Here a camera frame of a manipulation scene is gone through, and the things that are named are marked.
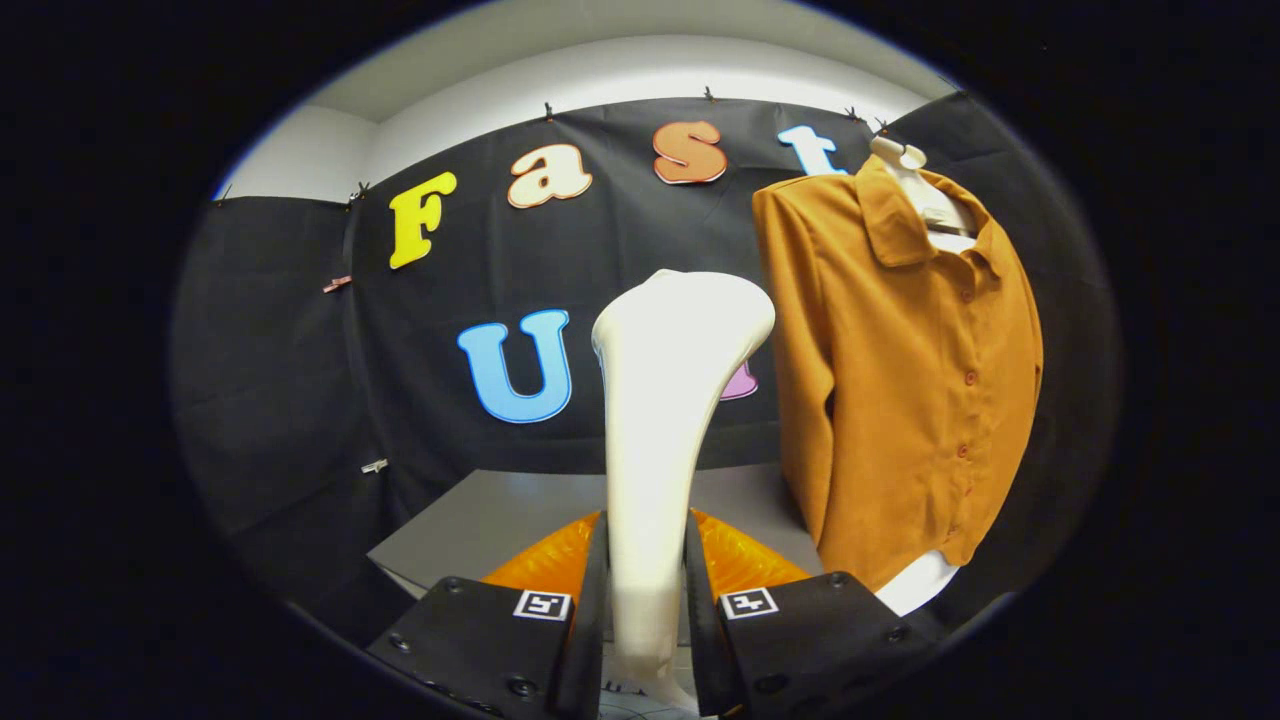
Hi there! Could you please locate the white garment steamer head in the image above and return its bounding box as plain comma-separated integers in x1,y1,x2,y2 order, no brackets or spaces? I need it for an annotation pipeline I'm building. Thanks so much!
590,268,777,691

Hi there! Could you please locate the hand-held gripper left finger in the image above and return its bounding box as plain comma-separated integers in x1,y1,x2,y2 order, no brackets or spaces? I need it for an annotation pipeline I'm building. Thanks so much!
365,510,611,720

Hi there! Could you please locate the orange button-up shirt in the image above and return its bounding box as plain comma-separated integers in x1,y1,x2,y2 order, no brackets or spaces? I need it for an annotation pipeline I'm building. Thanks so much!
752,155,1045,592

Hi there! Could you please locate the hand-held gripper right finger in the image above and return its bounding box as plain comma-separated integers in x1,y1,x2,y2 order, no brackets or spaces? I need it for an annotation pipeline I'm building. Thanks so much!
683,508,941,720

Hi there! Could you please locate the row of black clips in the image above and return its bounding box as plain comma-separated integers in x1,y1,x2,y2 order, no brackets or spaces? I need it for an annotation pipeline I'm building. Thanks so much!
215,86,893,206

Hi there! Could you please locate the white garment steamer hose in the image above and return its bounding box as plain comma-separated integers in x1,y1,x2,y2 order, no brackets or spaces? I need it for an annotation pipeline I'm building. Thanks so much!
628,672,703,717

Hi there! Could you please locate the black backdrop cloth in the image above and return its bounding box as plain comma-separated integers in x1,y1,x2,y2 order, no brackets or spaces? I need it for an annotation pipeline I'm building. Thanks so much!
172,92,1123,646

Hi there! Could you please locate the white mannequin torso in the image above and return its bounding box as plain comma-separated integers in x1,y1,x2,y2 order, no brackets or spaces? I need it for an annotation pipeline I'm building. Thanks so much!
868,135,979,618

